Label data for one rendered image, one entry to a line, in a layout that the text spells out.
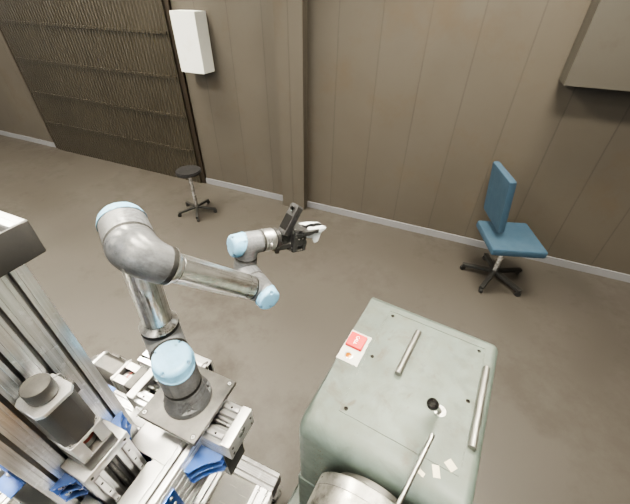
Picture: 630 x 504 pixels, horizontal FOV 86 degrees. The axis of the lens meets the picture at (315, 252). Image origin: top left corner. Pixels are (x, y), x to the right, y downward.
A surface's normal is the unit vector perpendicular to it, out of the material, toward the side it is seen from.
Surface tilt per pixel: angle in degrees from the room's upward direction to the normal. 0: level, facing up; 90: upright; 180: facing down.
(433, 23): 90
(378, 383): 0
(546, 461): 0
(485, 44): 90
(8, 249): 90
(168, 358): 8
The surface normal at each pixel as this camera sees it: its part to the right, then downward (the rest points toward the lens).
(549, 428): 0.01, -0.78
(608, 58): -0.39, 0.57
